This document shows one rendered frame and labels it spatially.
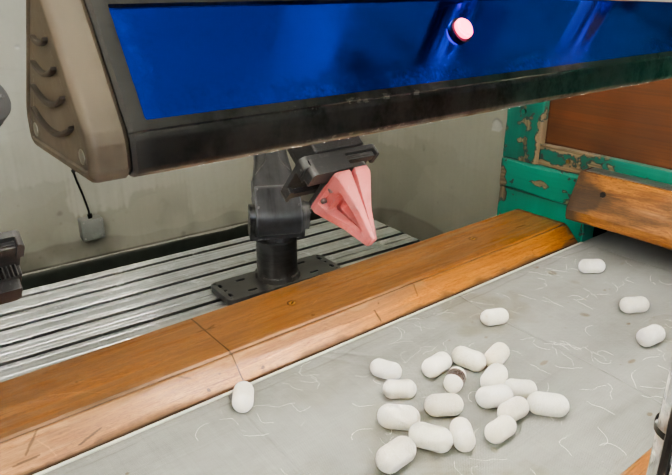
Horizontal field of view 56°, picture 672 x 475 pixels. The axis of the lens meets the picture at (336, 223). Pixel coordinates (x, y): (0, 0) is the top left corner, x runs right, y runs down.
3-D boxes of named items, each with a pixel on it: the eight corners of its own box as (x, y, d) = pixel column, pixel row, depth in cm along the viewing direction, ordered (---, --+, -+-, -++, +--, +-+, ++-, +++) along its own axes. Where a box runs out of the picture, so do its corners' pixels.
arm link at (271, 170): (304, 227, 91) (280, 21, 98) (257, 231, 89) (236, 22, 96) (298, 237, 97) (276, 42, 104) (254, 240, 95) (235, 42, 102)
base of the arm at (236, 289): (342, 227, 100) (317, 214, 105) (226, 257, 89) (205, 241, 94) (342, 273, 102) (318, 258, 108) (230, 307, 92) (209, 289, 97)
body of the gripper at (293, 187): (383, 155, 70) (351, 104, 72) (308, 171, 64) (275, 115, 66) (358, 189, 75) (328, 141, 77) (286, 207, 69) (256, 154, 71)
